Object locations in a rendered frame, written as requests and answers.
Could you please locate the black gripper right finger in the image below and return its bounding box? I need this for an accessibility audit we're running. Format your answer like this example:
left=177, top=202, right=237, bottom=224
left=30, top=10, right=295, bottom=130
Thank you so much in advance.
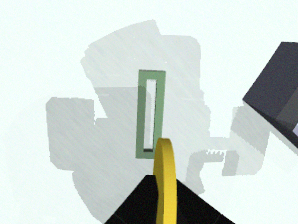
left=176, top=179, right=235, bottom=224

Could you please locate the gold coin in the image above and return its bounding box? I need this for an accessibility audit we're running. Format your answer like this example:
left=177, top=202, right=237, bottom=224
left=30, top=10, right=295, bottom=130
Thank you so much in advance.
left=153, top=139, right=177, bottom=224

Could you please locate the green rectangular frame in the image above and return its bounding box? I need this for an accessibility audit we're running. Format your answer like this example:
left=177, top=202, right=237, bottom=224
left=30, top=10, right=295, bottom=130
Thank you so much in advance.
left=136, top=71, right=166, bottom=159

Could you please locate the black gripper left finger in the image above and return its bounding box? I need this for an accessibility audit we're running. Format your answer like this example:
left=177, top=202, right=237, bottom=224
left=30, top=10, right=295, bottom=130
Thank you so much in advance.
left=104, top=176, right=158, bottom=224

